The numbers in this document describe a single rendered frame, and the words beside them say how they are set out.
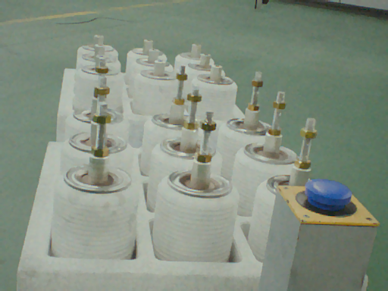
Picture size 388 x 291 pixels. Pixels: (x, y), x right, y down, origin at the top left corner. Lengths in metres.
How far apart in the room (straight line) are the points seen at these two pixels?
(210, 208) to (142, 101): 0.56
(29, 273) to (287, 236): 0.27
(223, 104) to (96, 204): 0.61
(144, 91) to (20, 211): 0.33
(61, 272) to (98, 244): 0.05
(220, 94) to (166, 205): 0.55
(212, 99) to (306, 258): 0.72
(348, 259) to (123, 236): 0.26
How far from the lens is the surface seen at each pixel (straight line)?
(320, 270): 0.51
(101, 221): 0.63
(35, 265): 0.63
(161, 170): 0.75
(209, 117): 0.64
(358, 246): 0.51
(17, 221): 1.10
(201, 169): 0.65
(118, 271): 0.63
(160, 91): 1.15
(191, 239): 0.65
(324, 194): 0.50
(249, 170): 0.77
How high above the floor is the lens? 0.51
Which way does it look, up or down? 19 degrees down
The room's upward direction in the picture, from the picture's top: 7 degrees clockwise
